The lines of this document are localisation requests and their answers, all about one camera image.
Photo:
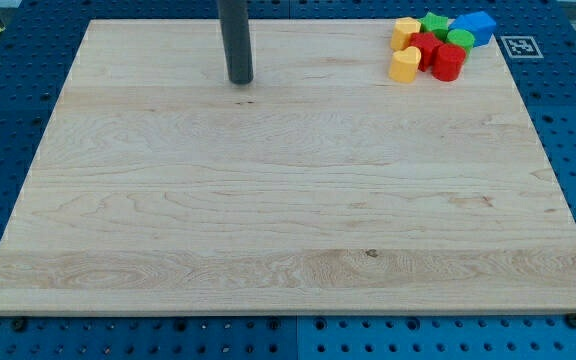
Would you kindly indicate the yellow heart block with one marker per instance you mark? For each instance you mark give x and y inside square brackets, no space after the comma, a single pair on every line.
[404,65]

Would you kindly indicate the light wooden board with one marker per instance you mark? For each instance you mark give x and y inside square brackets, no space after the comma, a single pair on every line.
[321,188]

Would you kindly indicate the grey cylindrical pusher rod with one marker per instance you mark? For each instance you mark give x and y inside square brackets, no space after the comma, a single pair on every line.
[234,24]

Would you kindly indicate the yellow hexagon block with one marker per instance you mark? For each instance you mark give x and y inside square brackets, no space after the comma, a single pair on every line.
[403,30]

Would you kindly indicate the red star block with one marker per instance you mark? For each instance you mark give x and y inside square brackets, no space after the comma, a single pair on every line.
[428,45]

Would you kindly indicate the red cylinder block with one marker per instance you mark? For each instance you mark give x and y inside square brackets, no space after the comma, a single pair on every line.
[449,60]

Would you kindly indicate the green star block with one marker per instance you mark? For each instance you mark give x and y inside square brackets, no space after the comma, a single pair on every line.
[436,24]

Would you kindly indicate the green cylinder block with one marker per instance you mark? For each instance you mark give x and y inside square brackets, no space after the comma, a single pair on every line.
[462,38]

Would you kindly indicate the blue block behind cube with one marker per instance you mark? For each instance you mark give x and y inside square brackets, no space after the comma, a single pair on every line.
[462,22]

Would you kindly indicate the white fiducial marker tag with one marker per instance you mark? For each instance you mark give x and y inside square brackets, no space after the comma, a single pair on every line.
[521,47]

